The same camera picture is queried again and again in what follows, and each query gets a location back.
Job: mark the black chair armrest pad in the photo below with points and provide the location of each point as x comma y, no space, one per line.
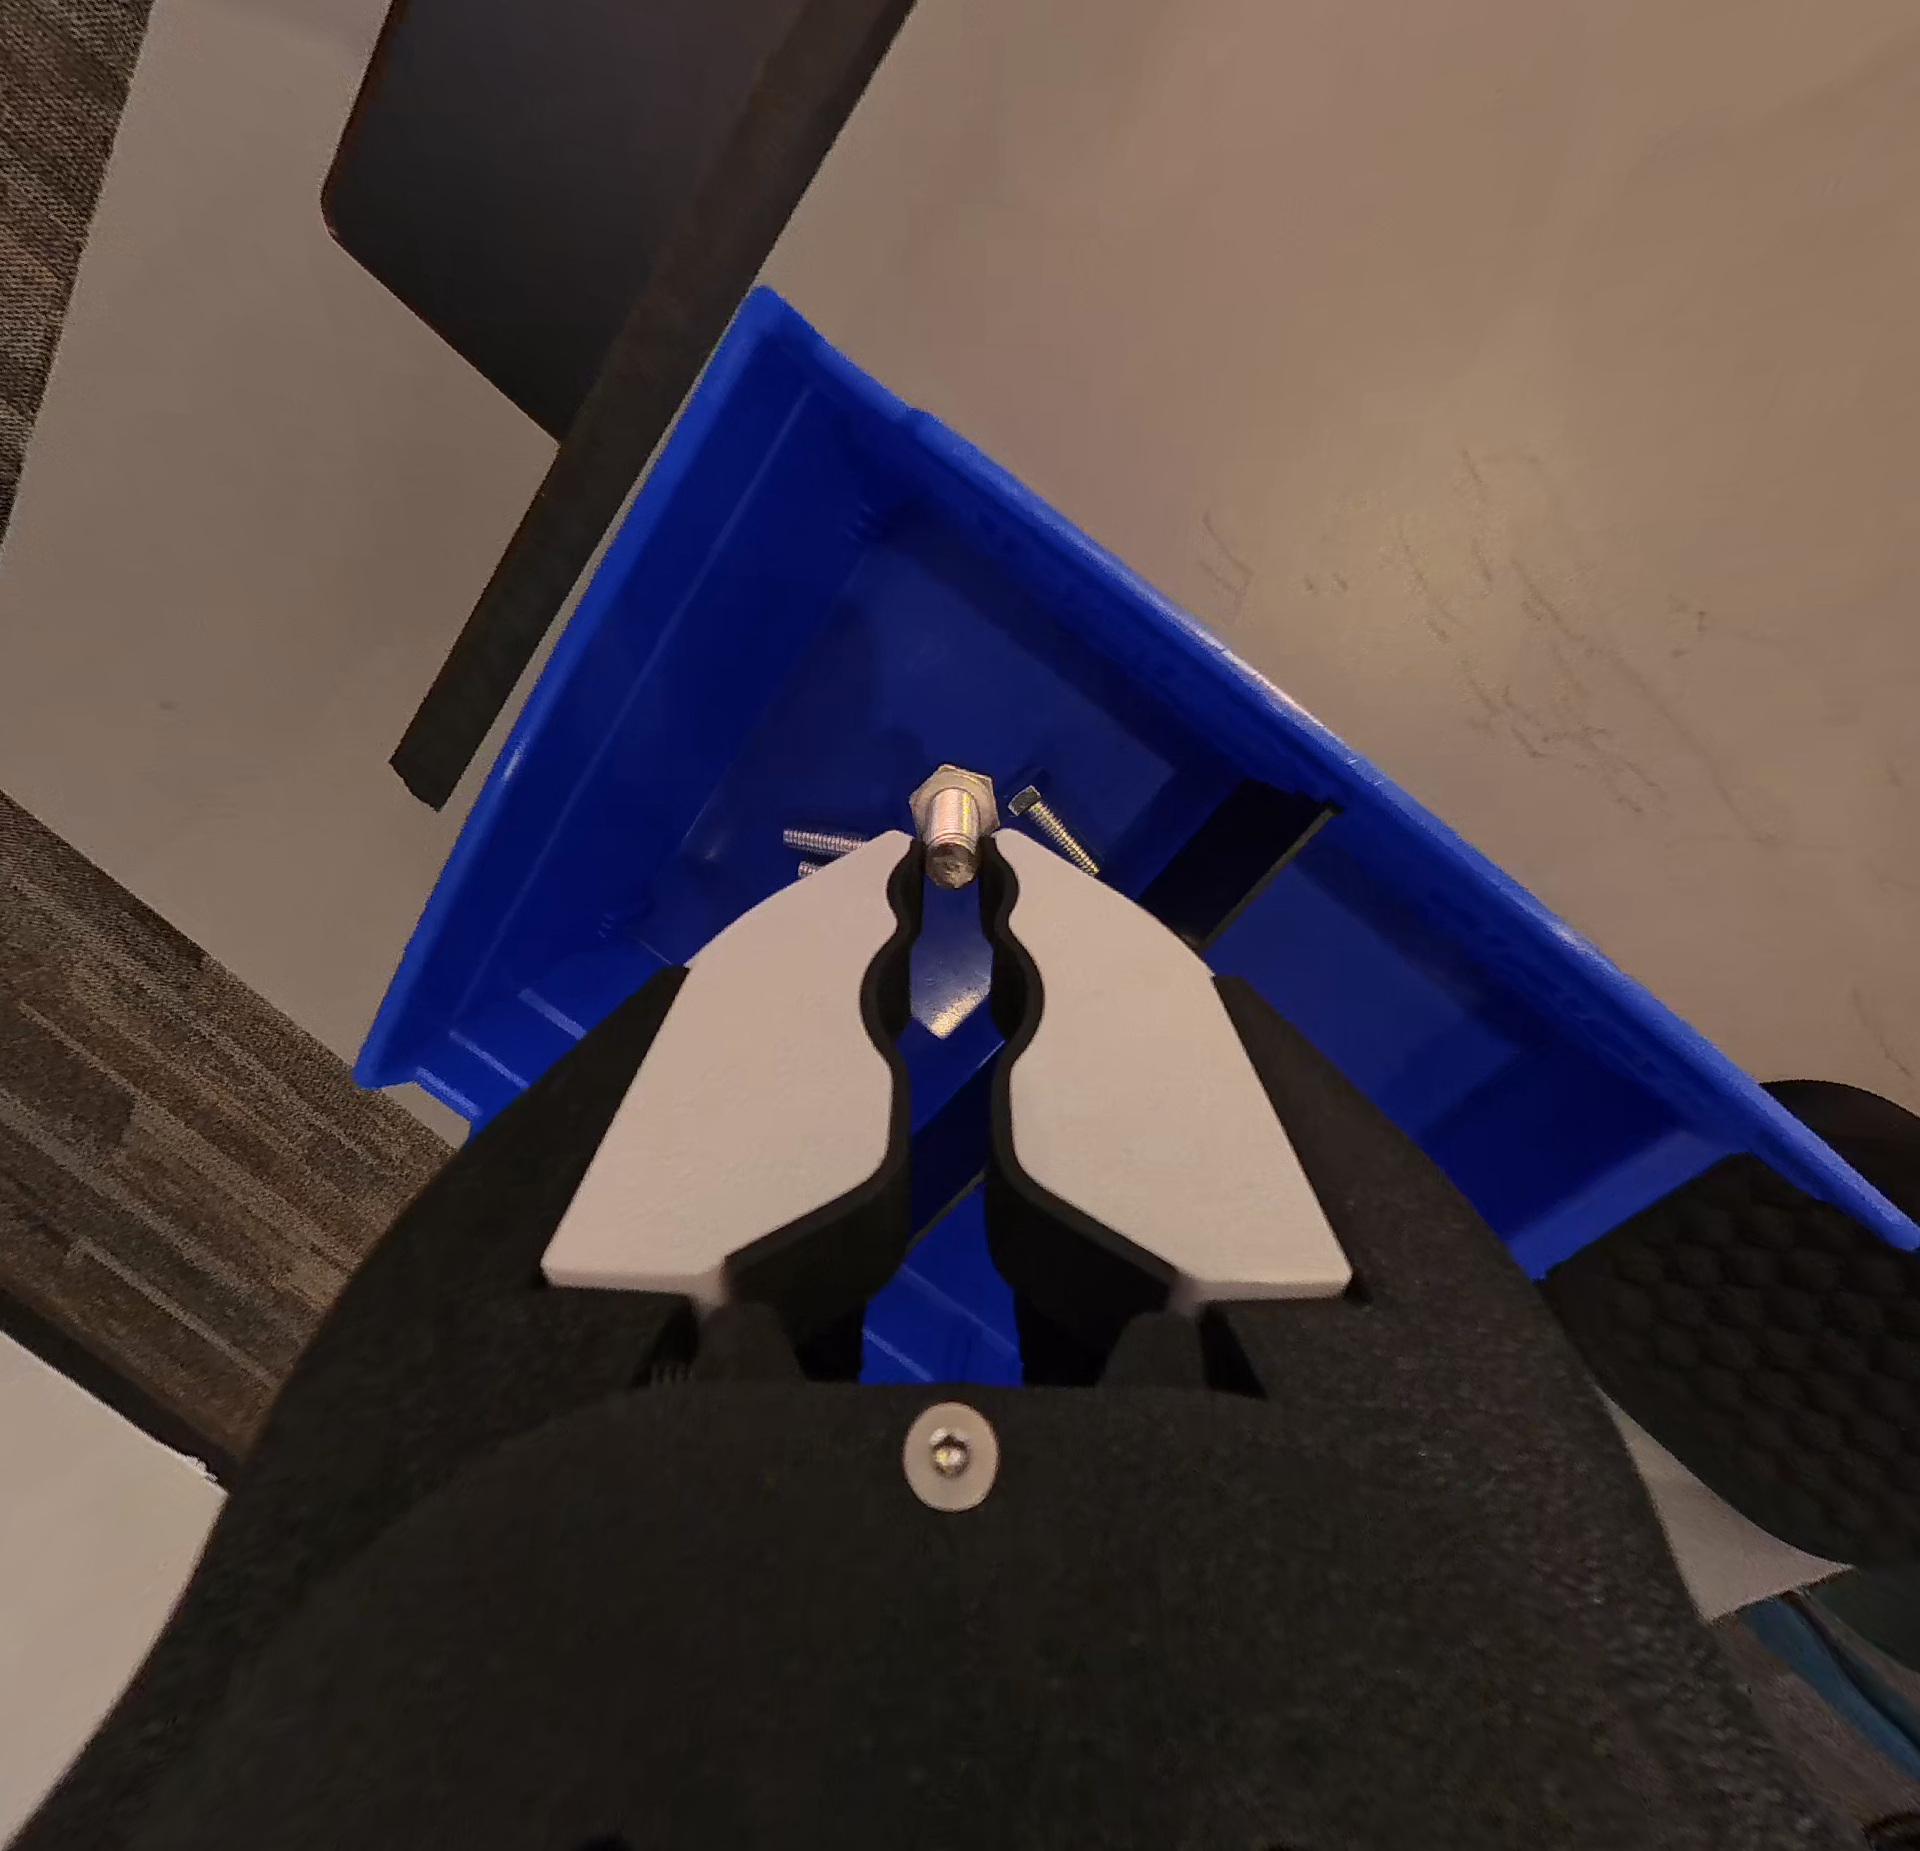
1755,1328

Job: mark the blue plastic parts bin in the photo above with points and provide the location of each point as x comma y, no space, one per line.
750,608

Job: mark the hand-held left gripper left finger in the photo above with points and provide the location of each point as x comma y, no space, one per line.
735,1100

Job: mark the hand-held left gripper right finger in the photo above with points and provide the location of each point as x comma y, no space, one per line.
1172,1100

